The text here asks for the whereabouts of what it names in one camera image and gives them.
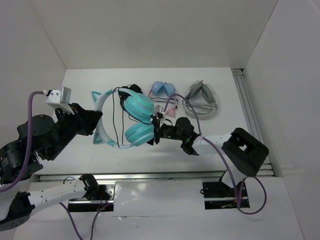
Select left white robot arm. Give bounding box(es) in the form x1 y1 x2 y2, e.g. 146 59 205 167
0 103 103 231

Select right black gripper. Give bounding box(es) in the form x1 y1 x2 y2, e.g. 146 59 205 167
136 115 186 145

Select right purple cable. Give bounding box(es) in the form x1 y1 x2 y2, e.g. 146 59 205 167
163 93 268 216

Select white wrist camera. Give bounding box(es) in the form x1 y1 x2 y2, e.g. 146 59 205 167
45 86 73 113
153 105 167 124

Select pink and blue cat-ear headphones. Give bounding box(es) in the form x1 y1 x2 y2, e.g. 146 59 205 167
147 81 178 118

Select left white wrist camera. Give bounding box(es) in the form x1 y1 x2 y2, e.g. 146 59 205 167
45 86 73 113

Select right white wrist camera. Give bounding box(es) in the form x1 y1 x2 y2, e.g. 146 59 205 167
153 105 167 124

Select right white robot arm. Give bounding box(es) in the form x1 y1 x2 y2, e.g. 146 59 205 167
150 117 269 196

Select aluminium right side rail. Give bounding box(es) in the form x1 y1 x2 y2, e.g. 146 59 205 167
231 68 275 177

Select black headphone audio cable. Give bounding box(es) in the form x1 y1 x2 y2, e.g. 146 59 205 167
111 86 161 148

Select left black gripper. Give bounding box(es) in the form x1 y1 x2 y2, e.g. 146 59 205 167
45 101 104 160

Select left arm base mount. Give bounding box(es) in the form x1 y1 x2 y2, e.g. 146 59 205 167
67 173 115 213

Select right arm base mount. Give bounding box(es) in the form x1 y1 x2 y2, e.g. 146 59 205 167
200 181 237 210

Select grey over-ear headphones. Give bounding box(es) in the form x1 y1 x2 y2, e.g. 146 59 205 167
182 80 218 120

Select small black headphones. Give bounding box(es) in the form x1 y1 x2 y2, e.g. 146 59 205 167
118 84 143 110

